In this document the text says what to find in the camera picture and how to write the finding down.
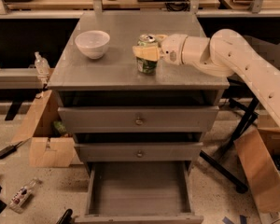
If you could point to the clear pump bottle on shelf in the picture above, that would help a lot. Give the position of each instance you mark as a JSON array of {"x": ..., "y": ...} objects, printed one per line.
[{"x": 41, "y": 65}]

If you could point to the grey drawer cabinet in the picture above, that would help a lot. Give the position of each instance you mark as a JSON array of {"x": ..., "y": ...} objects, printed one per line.
[{"x": 114, "y": 79}]

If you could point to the white ceramic bowl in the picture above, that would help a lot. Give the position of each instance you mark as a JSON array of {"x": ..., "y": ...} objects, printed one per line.
[{"x": 93, "y": 44}]

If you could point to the grey open bottom drawer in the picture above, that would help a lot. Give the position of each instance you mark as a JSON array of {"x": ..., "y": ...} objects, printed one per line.
[{"x": 148, "y": 192}]

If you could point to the grey middle drawer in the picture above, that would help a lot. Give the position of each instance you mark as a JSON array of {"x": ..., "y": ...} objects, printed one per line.
[{"x": 138, "y": 151}]

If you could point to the clear plastic bottle on floor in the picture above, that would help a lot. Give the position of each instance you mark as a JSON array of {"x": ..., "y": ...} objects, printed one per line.
[{"x": 22, "y": 195}]

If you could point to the left cardboard box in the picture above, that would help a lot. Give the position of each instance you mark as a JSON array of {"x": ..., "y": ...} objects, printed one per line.
[{"x": 45, "y": 149}]

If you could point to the cardboard box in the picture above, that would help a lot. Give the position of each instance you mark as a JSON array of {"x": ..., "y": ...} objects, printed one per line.
[
  {"x": 45, "y": 149},
  {"x": 255, "y": 149}
]

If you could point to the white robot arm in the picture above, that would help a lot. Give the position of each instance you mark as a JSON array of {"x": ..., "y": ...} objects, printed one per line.
[{"x": 222, "y": 55}]

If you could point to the green soda can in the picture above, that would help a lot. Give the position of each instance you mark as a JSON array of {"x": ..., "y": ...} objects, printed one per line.
[{"x": 145, "y": 66}]

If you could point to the black power adapter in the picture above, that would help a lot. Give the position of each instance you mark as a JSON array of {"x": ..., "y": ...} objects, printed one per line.
[{"x": 9, "y": 150}]

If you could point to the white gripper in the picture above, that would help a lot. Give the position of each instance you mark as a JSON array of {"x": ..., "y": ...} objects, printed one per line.
[{"x": 172, "y": 49}]

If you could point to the grey top drawer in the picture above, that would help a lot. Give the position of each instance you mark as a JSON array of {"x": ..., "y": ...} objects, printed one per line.
[{"x": 125, "y": 119}]

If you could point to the right cardboard box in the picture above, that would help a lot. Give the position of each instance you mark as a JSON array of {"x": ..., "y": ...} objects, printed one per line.
[{"x": 255, "y": 149}]

